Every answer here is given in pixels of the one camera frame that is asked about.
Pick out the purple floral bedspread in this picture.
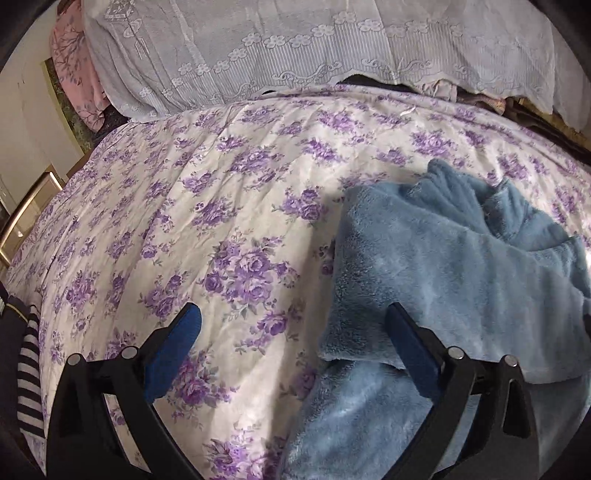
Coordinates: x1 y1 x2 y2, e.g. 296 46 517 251
5 87 590 479

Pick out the pink floral fabric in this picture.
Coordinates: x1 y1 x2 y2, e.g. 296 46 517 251
49 1 110 132

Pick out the wooden furniture frame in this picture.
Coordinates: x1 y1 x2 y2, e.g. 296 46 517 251
0 170 64 268

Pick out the white lace cover cloth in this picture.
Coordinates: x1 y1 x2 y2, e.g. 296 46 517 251
82 0 590 130

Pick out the black white striped cloth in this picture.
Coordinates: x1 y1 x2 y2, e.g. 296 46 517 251
1 285 45 439

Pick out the folded clothes pile under lace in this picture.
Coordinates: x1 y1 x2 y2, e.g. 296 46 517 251
341 73 591 153

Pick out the blue fleece garment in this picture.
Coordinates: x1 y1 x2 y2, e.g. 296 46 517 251
279 160 590 479

